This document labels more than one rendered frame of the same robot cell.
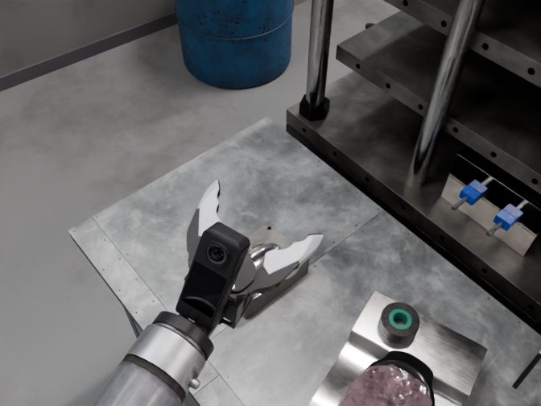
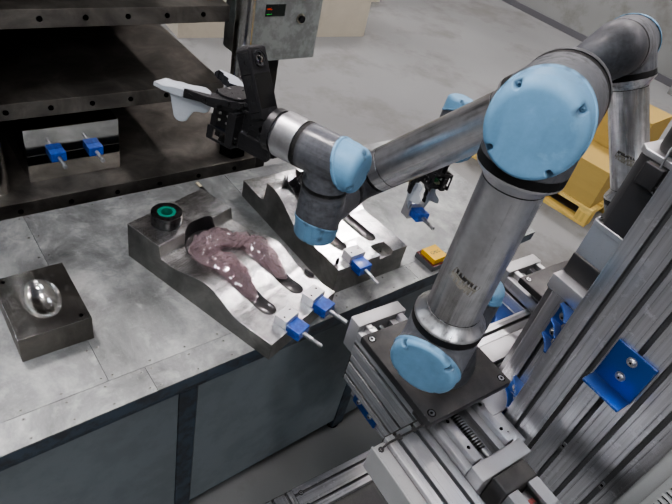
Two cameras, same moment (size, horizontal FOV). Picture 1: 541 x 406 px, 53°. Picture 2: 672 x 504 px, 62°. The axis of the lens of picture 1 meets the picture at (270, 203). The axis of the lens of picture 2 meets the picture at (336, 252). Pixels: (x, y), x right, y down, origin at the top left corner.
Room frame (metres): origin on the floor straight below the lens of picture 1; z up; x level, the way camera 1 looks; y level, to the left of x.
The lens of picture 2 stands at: (0.21, 0.90, 1.87)
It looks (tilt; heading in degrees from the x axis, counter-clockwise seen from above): 39 degrees down; 264
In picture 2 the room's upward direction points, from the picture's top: 15 degrees clockwise
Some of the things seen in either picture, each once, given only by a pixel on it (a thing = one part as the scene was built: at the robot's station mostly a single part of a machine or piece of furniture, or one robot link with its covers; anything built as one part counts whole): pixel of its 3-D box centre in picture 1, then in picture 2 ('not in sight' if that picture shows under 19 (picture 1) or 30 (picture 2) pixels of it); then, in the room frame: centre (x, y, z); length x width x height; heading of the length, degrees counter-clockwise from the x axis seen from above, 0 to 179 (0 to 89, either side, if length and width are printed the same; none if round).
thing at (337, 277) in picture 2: not in sight; (321, 213); (0.12, -0.51, 0.87); 0.50 x 0.26 x 0.14; 130
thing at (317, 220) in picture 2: not in sight; (324, 205); (0.16, 0.13, 1.33); 0.11 x 0.08 x 0.11; 62
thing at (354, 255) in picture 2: not in sight; (363, 268); (-0.01, -0.26, 0.89); 0.13 x 0.05 x 0.05; 130
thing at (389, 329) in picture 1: (398, 322); (166, 216); (0.53, -0.27, 0.93); 0.08 x 0.08 x 0.04
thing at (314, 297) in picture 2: not in sight; (326, 309); (0.08, -0.12, 0.85); 0.13 x 0.05 x 0.05; 148
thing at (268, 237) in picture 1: (258, 268); (43, 309); (0.72, 0.03, 0.83); 0.20 x 0.15 x 0.07; 130
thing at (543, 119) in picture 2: not in sight; (482, 248); (-0.06, 0.27, 1.41); 0.15 x 0.12 x 0.55; 62
